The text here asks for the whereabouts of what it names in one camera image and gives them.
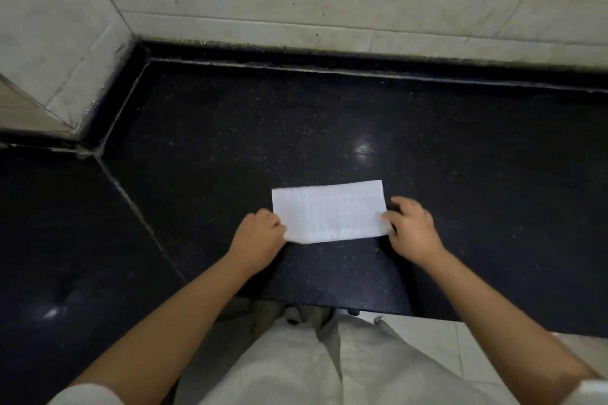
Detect person's right hand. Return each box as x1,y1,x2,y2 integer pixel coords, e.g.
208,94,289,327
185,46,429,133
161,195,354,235
381,196,448,266

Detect person's left hand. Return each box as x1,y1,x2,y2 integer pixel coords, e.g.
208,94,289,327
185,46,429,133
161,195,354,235
227,208,288,273

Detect white paper towel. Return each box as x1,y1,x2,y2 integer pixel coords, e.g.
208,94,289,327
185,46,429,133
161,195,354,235
271,180,394,245

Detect person's right forearm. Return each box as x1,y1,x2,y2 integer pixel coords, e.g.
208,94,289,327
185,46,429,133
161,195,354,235
424,250,606,384

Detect person's left forearm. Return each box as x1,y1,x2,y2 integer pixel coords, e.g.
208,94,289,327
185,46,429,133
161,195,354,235
66,254,259,396

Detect person's white shirt sleeve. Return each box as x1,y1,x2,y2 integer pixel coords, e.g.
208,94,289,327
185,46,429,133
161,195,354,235
563,377,608,405
47,383,126,405

